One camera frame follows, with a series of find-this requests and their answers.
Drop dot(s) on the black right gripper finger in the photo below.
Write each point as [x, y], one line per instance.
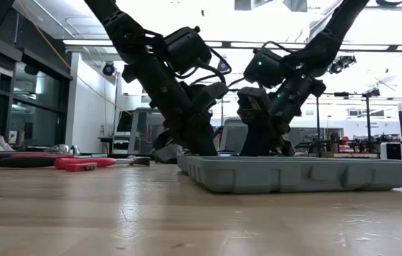
[286, 148]
[254, 142]

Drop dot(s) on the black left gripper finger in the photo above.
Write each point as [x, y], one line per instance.
[197, 140]
[162, 140]

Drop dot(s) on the grey plastic tool case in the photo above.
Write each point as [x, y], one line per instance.
[293, 176]

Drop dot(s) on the small red utility knife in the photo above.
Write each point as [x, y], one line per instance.
[80, 167]

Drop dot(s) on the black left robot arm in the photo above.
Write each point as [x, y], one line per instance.
[126, 35]

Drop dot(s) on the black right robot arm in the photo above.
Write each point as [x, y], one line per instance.
[321, 46]

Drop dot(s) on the black work glove green cuff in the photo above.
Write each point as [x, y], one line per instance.
[167, 153]

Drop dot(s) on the grey office chair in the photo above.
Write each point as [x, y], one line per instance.
[231, 137]
[140, 128]

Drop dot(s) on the background robot station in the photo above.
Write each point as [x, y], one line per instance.
[364, 145]
[329, 144]

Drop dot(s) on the shiny metal object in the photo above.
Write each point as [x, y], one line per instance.
[67, 149]

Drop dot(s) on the white box device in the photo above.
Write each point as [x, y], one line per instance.
[391, 151]

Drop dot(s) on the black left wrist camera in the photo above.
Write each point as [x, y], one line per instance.
[210, 94]

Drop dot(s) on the black ceiling dome camera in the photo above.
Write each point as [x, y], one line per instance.
[223, 66]
[108, 69]

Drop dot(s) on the black background frame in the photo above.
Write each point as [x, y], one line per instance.
[368, 121]

